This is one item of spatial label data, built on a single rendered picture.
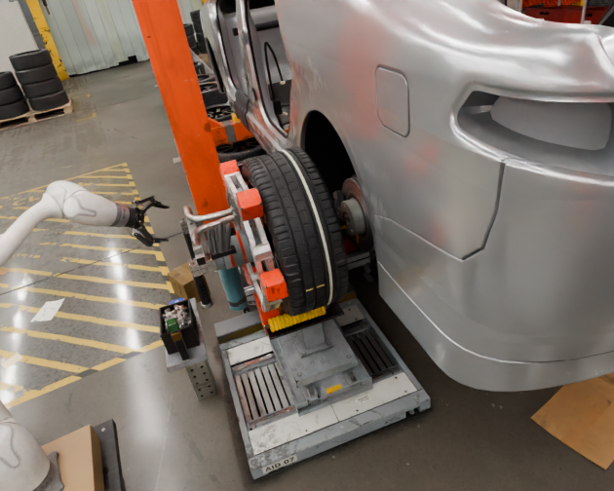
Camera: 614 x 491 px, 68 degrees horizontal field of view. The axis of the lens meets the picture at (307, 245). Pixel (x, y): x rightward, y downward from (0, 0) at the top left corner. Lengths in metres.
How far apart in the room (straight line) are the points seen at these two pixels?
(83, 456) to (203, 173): 1.21
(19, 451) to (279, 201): 1.15
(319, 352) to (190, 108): 1.23
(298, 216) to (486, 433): 1.24
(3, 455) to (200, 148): 1.31
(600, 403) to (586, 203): 1.57
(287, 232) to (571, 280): 0.88
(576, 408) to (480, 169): 1.60
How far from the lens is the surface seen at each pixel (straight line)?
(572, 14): 5.49
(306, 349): 2.21
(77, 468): 1.96
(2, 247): 1.64
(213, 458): 2.25
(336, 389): 2.11
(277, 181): 1.61
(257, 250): 1.57
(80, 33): 14.43
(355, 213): 1.85
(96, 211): 1.68
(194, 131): 2.07
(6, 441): 1.81
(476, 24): 0.96
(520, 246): 0.98
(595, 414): 2.37
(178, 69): 2.02
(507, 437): 2.21
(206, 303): 1.74
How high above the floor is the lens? 1.79
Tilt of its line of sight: 32 degrees down
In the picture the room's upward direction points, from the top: 10 degrees counter-clockwise
